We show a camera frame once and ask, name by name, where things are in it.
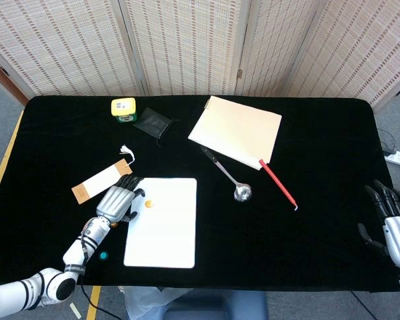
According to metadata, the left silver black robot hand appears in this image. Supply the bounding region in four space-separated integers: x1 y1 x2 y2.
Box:
95 173 146 225

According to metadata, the white magnetic board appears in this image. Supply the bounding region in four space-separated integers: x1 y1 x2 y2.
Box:
123 177 198 269

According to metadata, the paper bookmark with tassel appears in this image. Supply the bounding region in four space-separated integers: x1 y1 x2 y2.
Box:
71 144 137 205

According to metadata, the white plastic bag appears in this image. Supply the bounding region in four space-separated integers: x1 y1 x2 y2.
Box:
123 285 194 320

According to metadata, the black velvet tablecloth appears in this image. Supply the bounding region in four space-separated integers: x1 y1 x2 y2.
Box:
0 95 400 293

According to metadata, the red pen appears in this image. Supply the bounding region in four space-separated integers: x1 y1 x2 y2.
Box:
259 159 299 212

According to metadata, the beige spiral sketchbook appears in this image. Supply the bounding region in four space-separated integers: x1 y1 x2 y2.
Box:
187 95 283 171

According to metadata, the blue chair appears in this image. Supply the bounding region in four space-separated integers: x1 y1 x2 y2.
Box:
163 289 269 320

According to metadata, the woven folding screen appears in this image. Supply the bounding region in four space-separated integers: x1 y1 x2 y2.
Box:
0 0 400 107

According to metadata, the black drawstring pouch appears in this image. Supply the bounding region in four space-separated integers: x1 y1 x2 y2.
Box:
132 107 180 148

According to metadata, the black floor cable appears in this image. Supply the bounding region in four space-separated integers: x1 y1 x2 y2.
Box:
377 128 398 155

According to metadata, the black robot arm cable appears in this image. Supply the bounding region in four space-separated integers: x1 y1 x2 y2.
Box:
79 283 121 320

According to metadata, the metal spoon black handle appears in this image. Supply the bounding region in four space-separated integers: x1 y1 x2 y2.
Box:
199 145 253 203

